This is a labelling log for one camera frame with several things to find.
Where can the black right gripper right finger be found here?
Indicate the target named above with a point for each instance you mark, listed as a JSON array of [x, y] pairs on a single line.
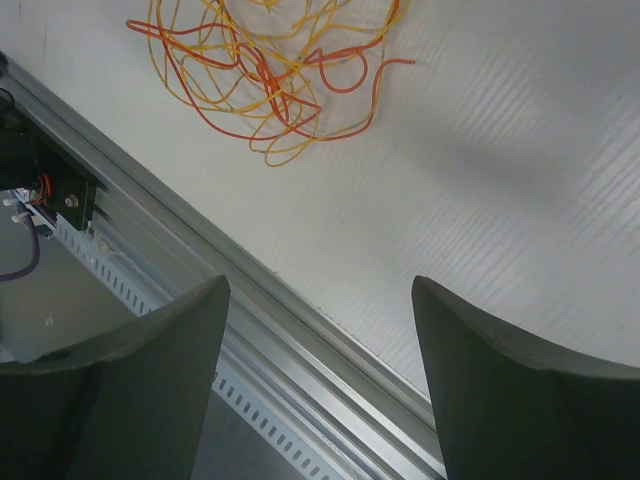
[[509, 404]]

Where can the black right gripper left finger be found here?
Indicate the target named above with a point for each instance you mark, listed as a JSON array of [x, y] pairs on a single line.
[[127, 404]]

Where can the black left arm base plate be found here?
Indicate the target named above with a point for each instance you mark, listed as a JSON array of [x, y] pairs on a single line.
[[55, 182]]

